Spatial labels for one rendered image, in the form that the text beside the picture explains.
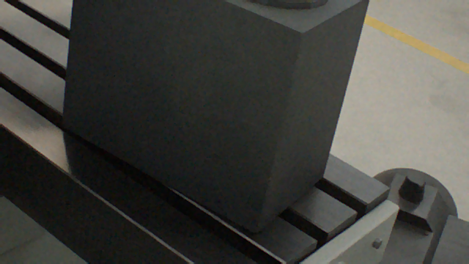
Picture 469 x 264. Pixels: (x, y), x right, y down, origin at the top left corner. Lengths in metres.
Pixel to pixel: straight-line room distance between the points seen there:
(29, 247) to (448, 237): 0.72
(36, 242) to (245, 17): 0.64
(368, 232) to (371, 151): 2.04
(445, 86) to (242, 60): 2.75
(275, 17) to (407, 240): 0.86
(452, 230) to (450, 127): 1.58
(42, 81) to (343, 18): 0.34
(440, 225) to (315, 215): 0.78
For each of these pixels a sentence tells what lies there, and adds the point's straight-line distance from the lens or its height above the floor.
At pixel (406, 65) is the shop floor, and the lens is 3.46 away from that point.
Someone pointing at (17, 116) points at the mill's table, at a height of 0.99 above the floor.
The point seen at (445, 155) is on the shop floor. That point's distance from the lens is 2.93.
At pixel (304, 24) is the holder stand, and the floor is 1.17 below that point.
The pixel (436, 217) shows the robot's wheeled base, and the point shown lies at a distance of 1.52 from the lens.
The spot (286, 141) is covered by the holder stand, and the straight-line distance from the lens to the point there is 0.68.
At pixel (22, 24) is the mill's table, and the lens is 1.01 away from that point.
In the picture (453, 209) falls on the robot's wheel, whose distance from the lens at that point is 1.62.
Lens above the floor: 1.43
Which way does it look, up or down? 31 degrees down
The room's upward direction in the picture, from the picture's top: 11 degrees clockwise
